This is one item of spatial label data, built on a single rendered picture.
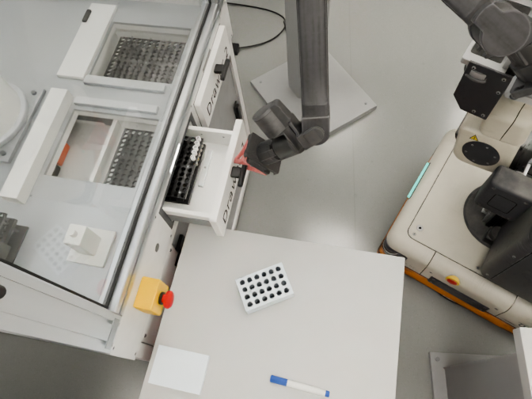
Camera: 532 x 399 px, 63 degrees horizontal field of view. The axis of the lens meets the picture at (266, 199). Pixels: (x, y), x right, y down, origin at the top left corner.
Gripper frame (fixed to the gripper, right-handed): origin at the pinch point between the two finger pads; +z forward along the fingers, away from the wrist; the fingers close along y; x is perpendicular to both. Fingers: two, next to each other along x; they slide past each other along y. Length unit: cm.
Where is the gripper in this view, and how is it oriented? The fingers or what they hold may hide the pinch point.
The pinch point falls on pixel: (241, 162)
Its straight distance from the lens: 109.6
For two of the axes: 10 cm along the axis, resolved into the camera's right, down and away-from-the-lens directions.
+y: -7.3, -4.1, -5.5
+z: -6.6, 1.9, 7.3
